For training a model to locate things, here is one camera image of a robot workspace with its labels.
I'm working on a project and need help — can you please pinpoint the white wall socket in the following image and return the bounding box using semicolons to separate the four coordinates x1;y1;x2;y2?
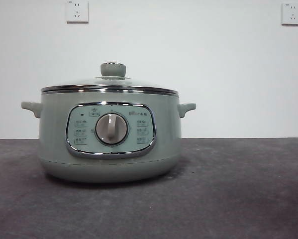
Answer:
66;0;89;24
281;2;298;26

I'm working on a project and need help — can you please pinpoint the pale green electric pot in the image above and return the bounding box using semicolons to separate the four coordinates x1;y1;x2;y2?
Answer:
21;89;197;184

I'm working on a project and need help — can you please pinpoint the glass lid with green knob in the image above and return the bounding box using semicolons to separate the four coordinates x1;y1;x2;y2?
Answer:
41;62;179;96

